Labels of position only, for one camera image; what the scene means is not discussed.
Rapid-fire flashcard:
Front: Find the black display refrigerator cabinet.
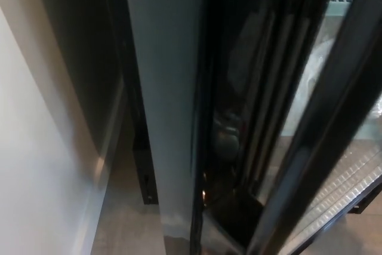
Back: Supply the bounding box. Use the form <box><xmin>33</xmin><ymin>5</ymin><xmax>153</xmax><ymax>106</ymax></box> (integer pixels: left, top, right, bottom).
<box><xmin>100</xmin><ymin>0</ymin><xmax>382</xmax><ymax>217</ymax></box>

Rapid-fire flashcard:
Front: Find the large clear plastic bag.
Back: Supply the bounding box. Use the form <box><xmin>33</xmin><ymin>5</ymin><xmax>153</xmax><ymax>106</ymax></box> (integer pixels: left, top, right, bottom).
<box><xmin>297</xmin><ymin>35</ymin><xmax>340</xmax><ymax>112</ymax></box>

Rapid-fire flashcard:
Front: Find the black framed glass refrigerator door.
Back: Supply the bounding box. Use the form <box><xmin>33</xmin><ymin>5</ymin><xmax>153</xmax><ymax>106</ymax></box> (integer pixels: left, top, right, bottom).
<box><xmin>123</xmin><ymin>0</ymin><xmax>382</xmax><ymax>255</ymax></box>

